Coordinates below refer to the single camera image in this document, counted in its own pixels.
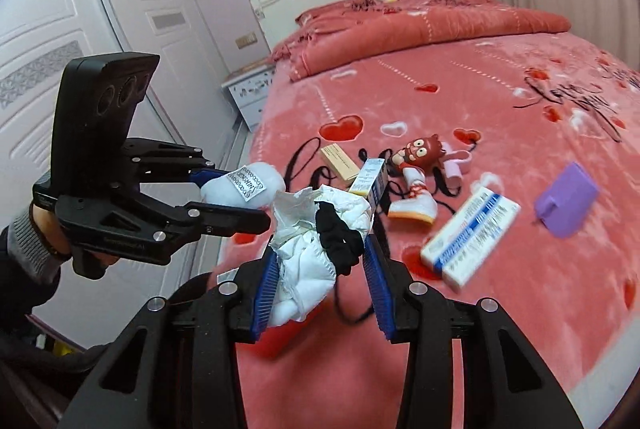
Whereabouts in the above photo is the white plush with label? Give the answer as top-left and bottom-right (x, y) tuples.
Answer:
(201, 162), (285, 210)

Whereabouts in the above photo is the white cloth with black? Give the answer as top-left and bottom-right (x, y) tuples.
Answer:
(269, 186), (372, 327)

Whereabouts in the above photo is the red devil doll toy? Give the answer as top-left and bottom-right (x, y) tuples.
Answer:
(388, 134), (445, 227)

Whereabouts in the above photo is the purple plastic dustpan piece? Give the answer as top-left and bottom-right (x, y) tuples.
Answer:
(534, 163), (599, 238)

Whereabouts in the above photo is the left forearm grey cuff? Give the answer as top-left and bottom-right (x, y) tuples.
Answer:
(1, 204), (70, 315)

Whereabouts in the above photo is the left hand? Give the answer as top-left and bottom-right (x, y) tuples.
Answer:
(29, 204), (72, 258)

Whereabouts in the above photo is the white nightstand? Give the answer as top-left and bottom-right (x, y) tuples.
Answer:
(221, 60), (276, 132)

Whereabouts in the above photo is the white blue medicine box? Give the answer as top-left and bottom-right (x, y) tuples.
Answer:
(420, 186), (521, 290)

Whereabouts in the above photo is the blue white small box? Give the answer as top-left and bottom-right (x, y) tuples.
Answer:
(348, 158), (388, 212)

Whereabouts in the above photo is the small tan cardboard box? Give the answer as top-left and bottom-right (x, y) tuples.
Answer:
(320, 143), (360, 184)

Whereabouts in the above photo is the pink heart bedspread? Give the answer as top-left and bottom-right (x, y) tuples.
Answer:
(214, 24), (640, 429)

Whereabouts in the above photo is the white wardrobe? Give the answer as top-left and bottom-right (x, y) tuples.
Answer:
(1, 0), (243, 349)

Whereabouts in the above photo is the folded red quilt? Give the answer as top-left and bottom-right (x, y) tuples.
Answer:
(270, 0), (570, 82)

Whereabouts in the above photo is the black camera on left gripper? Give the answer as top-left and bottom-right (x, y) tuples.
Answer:
(50, 52), (160, 197)

